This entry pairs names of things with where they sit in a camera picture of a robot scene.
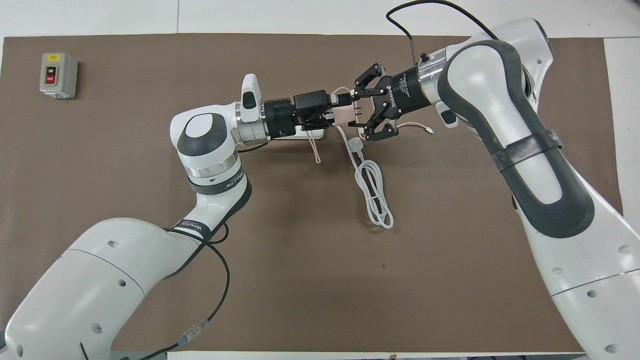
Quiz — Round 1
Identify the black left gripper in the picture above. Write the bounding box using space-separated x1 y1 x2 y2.
264 89 335 139

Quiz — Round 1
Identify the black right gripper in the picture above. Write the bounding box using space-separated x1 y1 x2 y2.
350 63 432 142

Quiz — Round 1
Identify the pink charger adapter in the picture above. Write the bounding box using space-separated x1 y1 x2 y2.
330 104 362 127

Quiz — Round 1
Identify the pink charging cable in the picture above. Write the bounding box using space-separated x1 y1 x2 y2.
306 86 436 164

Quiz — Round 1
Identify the brown table mat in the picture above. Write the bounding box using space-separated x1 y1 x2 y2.
0 33 638 353

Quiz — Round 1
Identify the white power strip cord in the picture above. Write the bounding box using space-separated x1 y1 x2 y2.
334 125 395 230

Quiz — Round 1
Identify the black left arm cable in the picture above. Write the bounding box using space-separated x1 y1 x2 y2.
145 142 271 360

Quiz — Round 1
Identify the grey on-off switch box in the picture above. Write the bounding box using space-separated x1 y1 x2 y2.
40 52 79 99

